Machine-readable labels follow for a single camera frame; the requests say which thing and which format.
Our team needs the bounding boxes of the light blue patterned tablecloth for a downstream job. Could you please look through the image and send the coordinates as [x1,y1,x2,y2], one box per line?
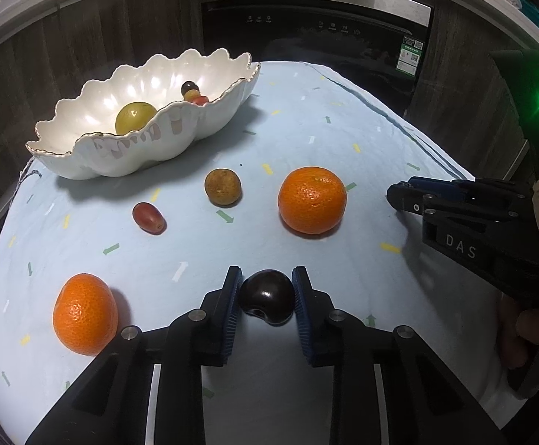
[0,60,530,445]

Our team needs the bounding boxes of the yellow-green round fruit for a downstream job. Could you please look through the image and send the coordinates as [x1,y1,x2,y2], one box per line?
[114,102,159,135]

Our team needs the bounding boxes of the green white label sticker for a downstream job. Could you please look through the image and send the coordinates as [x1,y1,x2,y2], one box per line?
[398,34,425,74]

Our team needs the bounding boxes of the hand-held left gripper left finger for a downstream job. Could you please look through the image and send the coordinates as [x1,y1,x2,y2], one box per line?
[26,265,243,445]

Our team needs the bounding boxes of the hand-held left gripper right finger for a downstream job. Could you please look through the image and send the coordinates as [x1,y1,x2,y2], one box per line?
[292,265,509,445]

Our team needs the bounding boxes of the red grape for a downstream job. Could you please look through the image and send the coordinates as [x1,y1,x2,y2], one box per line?
[132,202,167,233]

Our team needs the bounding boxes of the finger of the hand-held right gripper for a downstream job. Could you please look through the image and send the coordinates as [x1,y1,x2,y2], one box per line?
[408,176,532,205]
[387,183,437,216]

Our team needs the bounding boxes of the orange mandarin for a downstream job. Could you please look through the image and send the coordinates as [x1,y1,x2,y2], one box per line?
[277,166,348,235]
[52,273,119,357]

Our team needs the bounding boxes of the person's right hand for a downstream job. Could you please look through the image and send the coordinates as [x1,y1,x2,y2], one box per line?
[496,297,539,372]

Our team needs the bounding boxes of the white scalloped ceramic bowl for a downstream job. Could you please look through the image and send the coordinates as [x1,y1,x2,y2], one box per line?
[25,47,262,181]

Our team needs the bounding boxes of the dark wood base cabinets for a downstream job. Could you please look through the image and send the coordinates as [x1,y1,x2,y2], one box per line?
[0,0,539,223]

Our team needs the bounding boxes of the black built-in dishwasher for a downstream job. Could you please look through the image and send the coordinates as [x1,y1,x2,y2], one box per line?
[197,0,437,116]

